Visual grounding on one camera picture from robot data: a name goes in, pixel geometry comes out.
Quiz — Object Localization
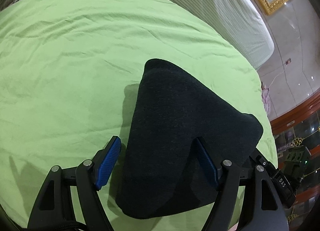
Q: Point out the black pants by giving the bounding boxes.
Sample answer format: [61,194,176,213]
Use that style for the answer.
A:
[115,58,265,219]

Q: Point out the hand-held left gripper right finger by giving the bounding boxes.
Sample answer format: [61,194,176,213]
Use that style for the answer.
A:
[194,137,288,231]

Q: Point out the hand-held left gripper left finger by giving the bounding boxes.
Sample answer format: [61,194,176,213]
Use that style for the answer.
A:
[28,135,122,231]

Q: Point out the green bed sheet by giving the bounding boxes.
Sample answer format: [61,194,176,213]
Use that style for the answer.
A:
[0,0,278,231]

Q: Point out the thin white cable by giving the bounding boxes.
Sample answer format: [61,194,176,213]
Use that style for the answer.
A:
[266,63,288,89]

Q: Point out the floral cloth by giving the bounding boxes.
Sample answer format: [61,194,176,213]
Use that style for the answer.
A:
[260,82,273,118]

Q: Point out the green box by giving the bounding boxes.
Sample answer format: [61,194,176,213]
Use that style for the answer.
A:
[285,146,312,171]

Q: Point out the white striped padded headboard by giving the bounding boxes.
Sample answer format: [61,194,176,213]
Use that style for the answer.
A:
[85,0,275,70]

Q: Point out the wooden glass cabinet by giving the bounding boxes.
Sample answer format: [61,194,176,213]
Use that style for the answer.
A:
[270,94,320,231]

